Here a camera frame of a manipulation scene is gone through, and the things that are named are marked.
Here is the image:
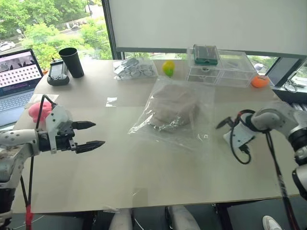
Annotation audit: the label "green box with clear lid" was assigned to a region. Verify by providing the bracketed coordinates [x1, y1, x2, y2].
[192, 44, 221, 66]

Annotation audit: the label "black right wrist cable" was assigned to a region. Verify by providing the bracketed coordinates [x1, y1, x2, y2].
[229, 109, 256, 165]

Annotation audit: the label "white roller blind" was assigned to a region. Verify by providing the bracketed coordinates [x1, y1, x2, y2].
[107, 0, 307, 58]

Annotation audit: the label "clear acrylic drawer box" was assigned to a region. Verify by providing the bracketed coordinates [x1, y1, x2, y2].
[185, 47, 258, 88]

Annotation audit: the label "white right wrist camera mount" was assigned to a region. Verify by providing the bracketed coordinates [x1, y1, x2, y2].
[223, 123, 256, 150]

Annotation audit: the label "white car outside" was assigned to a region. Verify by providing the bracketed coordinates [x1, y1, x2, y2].
[0, 41, 16, 52]

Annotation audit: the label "orange round toy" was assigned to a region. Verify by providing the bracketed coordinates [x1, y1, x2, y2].
[250, 74, 270, 89]

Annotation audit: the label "open laptop with grid screen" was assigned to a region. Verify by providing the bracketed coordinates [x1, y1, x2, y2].
[0, 48, 45, 128]

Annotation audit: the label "white rounded robot leg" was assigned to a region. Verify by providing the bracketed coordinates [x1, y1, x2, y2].
[108, 207, 134, 230]
[167, 205, 201, 230]

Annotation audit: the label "grey open laptop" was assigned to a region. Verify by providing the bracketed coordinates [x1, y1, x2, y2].
[266, 57, 307, 88]

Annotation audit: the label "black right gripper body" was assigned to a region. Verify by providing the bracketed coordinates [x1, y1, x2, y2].
[228, 114, 241, 128]

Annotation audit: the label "white cables beside laptop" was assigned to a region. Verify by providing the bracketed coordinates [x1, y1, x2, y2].
[283, 78, 298, 93]

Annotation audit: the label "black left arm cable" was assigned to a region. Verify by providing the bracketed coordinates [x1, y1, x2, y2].
[20, 94, 59, 230]

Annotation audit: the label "white shoe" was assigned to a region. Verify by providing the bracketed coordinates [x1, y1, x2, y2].
[261, 215, 283, 230]

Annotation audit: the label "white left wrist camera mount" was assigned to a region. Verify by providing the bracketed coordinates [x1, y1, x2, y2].
[45, 104, 74, 154]

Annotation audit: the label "black window frame post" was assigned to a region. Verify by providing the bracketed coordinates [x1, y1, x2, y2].
[100, 0, 126, 60]

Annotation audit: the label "clear bag of grey parts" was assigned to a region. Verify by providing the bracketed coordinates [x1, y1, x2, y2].
[113, 57, 159, 81]

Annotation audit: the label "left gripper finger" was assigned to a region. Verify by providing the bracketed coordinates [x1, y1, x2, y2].
[72, 121, 97, 130]
[75, 140, 106, 154]

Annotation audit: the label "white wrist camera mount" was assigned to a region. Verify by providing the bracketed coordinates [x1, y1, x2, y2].
[223, 123, 256, 150]
[45, 104, 74, 154]

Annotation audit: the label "long black right arm cable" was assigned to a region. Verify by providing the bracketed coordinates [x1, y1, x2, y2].
[263, 129, 297, 230]

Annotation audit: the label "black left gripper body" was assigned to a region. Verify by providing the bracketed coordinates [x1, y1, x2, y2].
[55, 122, 79, 152]

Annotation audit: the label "clear plastic bag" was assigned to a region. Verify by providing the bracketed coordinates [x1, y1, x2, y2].
[128, 76, 216, 154]

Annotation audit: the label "black handheld remote controller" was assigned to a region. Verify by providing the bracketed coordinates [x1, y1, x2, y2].
[47, 57, 71, 87]

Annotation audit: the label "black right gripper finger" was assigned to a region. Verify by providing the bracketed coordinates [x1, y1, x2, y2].
[216, 116, 232, 129]

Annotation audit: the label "yellow green toy fruit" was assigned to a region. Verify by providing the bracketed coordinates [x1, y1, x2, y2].
[162, 60, 176, 78]

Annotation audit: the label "black stand under laptop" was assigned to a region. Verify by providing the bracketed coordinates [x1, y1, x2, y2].
[272, 84, 307, 104]

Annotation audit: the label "black plastic cup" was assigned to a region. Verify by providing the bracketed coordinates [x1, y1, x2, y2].
[58, 47, 85, 79]

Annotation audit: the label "pink plush toy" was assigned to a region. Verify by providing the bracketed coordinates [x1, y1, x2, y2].
[28, 100, 53, 123]

